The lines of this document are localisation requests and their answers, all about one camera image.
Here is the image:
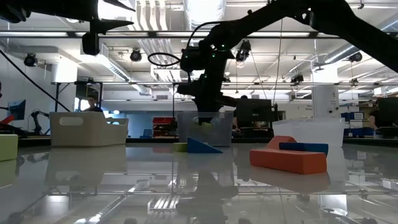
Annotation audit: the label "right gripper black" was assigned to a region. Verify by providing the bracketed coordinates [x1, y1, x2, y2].
[176, 72, 239, 126]

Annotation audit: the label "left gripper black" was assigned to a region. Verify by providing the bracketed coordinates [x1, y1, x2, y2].
[29, 0, 136, 35]

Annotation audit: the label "blue wedge block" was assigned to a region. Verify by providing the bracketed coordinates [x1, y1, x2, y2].
[187, 137, 223, 154]

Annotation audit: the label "orange curved block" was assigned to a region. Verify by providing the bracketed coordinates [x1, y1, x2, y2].
[267, 135, 298, 151]

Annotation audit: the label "long orange block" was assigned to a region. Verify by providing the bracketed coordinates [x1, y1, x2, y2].
[249, 148, 328, 175]

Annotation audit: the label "long blue block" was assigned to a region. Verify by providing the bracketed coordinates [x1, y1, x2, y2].
[279, 142, 330, 157]

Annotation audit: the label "green cube block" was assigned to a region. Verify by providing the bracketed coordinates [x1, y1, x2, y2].
[0, 134, 19, 162]

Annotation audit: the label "grey translucent plastic bin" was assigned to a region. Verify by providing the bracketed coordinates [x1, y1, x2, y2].
[177, 111, 234, 147]

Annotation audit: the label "person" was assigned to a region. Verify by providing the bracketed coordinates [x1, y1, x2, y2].
[82, 94, 104, 113]
[232, 94, 250, 132]
[368, 98, 386, 131]

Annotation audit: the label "red storage bins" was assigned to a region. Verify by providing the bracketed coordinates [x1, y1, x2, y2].
[152, 116, 176, 138]

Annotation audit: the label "black overhead crossbar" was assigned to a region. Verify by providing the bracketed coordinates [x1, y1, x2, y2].
[0, 30, 398, 39]

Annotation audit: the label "black ceiling spotlight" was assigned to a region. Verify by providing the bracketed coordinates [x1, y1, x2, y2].
[129, 49, 143, 63]
[238, 39, 252, 63]
[23, 53, 39, 68]
[348, 51, 364, 63]
[290, 73, 305, 85]

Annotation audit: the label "black monitor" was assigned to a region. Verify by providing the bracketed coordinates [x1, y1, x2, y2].
[235, 98, 279, 123]
[377, 96, 398, 128]

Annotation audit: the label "clear plastic bin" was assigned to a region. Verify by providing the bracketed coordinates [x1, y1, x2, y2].
[272, 117, 346, 147]

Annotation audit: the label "white plastic bin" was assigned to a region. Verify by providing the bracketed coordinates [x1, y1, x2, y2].
[49, 111, 129, 147]

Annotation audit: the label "white pillar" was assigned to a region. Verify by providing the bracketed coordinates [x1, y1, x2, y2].
[311, 63, 340, 119]

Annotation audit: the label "blue-screen monitor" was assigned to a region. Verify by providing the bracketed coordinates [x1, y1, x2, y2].
[7, 99, 27, 121]

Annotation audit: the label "blue storage bins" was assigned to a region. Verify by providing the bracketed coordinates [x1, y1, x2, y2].
[340, 111, 376, 138]

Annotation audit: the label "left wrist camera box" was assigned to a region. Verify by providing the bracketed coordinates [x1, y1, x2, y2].
[81, 30, 101, 56]

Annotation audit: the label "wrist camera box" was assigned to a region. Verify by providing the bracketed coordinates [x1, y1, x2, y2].
[179, 46, 206, 74]
[81, 30, 101, 56]

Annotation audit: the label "black gantry frame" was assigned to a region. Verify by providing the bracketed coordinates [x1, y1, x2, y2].
[172, 82, 200, 119]
[55, 81, 104, 113]

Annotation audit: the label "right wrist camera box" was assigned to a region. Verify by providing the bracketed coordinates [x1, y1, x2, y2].
[179, 46, 206, 74]

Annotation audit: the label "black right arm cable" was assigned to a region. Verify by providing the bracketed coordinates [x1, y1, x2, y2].
[147, 21, 225, 83]

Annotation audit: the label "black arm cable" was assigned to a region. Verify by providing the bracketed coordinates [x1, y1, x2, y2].
[147, 21, 225, 83]
[0, 49, 72, 113]

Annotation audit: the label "thin hanging cable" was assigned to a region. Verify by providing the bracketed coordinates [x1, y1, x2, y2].
[272, 18, 284, 105]

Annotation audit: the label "silver round ceiling duct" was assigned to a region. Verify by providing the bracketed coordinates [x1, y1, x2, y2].
[183, 0, 226, 31]

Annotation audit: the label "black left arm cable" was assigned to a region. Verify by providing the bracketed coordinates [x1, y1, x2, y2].
[0, 49, 72, 113]

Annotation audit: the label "grey slanted ceiling duct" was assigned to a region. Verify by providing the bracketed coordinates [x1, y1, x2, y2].
[322, 42, 360, 65]

